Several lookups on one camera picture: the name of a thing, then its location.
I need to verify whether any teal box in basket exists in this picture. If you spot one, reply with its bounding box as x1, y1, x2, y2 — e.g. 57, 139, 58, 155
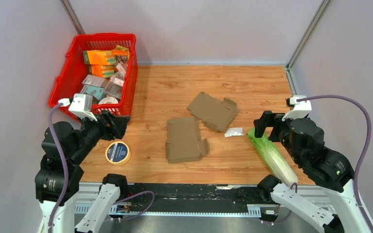
80, 84, 106, 101

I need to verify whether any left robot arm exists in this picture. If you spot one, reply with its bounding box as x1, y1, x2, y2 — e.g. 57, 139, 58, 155
34, 110, 131, 233

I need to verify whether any white tape roll in basket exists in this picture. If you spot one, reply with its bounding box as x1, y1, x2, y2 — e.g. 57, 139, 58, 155
98, 97, 119, 104

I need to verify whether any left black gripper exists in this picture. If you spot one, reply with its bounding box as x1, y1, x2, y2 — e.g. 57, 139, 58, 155
69, 108, 131, 162

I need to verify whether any grey packet in basket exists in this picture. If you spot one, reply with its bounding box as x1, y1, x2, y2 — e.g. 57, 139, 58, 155
82, 74, 108, 88

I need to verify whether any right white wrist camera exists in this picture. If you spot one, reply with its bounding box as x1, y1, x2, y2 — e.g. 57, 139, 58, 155
282, 95, 312, 121

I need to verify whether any orange green box lower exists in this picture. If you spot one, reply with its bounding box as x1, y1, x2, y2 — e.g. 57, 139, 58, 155
88, 65, 116, 78

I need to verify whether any red plastic shopping basket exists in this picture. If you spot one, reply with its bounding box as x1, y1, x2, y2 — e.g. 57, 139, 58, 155
48, 33, 138, 116

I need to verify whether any cardboard box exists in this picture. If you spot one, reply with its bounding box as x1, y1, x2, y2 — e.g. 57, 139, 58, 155
187, 92, 238, 132
165, 116, 210, 164

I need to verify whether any small white plastic packet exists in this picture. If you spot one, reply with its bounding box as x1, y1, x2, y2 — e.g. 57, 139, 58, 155
224, 127, 244, 137

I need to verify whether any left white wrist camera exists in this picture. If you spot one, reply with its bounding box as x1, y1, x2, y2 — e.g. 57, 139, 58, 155
68, 93, 98, 121

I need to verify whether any clear packet in basket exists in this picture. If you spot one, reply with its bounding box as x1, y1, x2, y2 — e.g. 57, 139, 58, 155
104, 72, 125, 100

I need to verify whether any green napa cabbage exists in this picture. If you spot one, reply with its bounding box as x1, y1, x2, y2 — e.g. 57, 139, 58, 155
247, 128, 299, 187

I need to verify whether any orange green box upper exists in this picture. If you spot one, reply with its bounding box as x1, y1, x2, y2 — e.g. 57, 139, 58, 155
83, 50, 117, 66

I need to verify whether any colourful snack packet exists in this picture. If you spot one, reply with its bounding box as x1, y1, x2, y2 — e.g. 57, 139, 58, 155
111, 45, 130, 64

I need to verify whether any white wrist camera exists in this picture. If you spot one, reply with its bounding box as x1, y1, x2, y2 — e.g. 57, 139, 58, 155
282, 95, 312, 121
68, 93, 98, 121

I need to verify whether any orange green box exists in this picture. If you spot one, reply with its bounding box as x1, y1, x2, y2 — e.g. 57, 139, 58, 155
88, 65, 116, 78
83, 50, 117, 66

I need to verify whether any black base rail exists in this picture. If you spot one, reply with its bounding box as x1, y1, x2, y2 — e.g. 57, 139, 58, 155
109, 183, 282, 222

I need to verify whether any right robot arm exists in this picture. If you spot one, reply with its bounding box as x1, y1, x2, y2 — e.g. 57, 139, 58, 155
254, 111, 373, 233

